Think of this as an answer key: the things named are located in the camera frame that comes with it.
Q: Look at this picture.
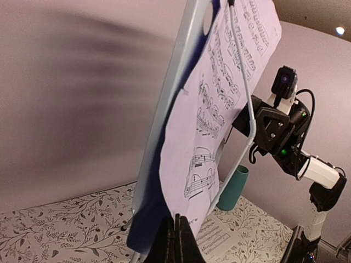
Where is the teal cup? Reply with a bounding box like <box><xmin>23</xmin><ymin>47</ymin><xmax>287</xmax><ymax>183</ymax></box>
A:
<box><xmin>217</xmin><ymin>165</ymin><xmax>249</xmax><ymax>211</ymax></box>

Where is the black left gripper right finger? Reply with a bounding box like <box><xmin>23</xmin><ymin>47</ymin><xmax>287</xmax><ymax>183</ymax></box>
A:
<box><xmin>175</xmin><ymin>214</ymin><xmax>205</xmax><ymax>263</ymax></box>

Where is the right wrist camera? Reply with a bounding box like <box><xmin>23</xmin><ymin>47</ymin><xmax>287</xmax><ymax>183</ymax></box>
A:
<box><xmin>267</xmin><ymin>66</ymin><xmax>298</xmax><ymax>114</ymax></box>

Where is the white sheet music page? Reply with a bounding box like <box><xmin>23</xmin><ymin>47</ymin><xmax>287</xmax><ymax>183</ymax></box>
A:
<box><xmin>196</xmin><ymin>216</ymin><xmax>232</xmax><ymax>259</ymax></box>

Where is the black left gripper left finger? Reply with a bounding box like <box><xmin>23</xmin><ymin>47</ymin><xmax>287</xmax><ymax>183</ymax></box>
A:
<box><xmin>144</xmin><ymin>217</ymin><xmax>175</xmax><ymax>263</ymax></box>

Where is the light blue music stand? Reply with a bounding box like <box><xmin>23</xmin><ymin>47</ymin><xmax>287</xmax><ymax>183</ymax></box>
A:
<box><xmin>127</xmin><ymin>1</ymin><xmax>251</xmax><ymax>262</ymax></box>

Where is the floral patterned table mat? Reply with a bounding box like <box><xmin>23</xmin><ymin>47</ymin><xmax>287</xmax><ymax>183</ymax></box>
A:
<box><xmin>1</xmin><ymin>184</ymin><xmax>292</xmax><ymax>262</ymax></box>

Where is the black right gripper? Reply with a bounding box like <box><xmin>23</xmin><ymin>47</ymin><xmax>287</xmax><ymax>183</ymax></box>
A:
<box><xmin>231</xmin><ymin>94</ymin><xmax>296</xmax><ymax>157</ymax></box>

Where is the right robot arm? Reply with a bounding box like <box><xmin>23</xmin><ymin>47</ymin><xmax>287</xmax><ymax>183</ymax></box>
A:
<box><xmin>248</xmin><ymin>96</ymin><xmax>347</xmax><ymax>262</ymax></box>

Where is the purple sheet music page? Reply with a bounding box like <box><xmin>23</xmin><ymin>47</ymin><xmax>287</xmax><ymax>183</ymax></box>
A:
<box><xmin>159</xmin><ymin>1</ymin><xmax>282</xmax><ymax>234</ymax></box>

